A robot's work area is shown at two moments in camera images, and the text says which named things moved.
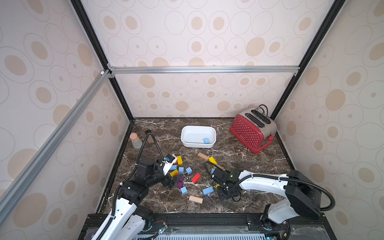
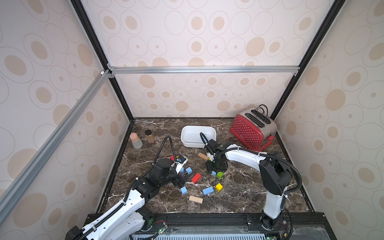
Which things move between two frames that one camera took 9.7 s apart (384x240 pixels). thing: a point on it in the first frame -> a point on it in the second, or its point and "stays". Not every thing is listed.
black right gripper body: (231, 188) -> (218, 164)
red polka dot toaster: (254, 128) stays
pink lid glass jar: (136, 142) stays
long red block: (196, 177) stays
